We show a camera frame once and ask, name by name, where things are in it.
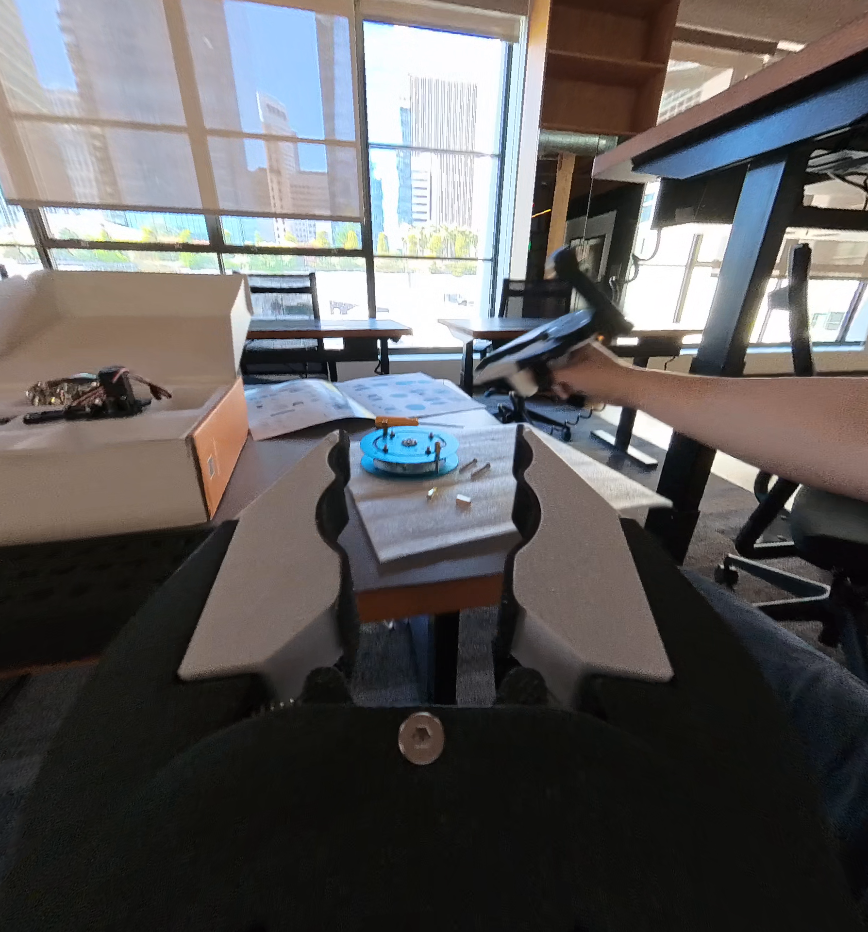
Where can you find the person's right hand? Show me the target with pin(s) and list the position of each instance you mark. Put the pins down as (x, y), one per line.
(601, 378)

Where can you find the orange cardboard box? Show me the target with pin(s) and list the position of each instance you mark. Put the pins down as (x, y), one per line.
(99, 480)

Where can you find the blue metal turntable assembly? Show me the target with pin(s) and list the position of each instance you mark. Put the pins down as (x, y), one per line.
(405, 462)

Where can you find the black metal frame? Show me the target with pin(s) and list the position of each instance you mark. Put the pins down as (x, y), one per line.
(732, 291)

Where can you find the black office chair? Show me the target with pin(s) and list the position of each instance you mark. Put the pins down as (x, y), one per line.
(536, 298)
(281, 313)
(842, 539)

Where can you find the large window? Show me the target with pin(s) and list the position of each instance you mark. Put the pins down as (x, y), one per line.
(434, 145)

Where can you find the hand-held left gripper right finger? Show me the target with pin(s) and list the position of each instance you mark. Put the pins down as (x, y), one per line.
(587, 582)

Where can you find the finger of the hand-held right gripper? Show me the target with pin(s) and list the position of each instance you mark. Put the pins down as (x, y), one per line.
(543, 338)
(525, 378)

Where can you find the person's right forearm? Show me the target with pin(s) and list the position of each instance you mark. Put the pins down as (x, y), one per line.
(769, 429)

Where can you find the black pants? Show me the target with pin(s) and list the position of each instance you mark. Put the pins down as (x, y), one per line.
(842, 728)

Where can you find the wooden shelf unit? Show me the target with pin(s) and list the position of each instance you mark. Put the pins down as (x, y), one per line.
(601, 65)

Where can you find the black perforated panel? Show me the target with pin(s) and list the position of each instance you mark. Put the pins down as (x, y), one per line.
(77, 597)

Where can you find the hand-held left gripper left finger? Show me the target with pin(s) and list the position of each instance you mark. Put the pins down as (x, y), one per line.
(266, 582)

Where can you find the white foam sheet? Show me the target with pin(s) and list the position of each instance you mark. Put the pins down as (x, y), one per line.
(434, 524)

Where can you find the open instruction booklet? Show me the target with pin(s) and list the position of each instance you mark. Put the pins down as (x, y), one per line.
(295, 408)

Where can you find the translucent roller blind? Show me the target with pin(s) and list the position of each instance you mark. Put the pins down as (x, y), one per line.
(150, 109)

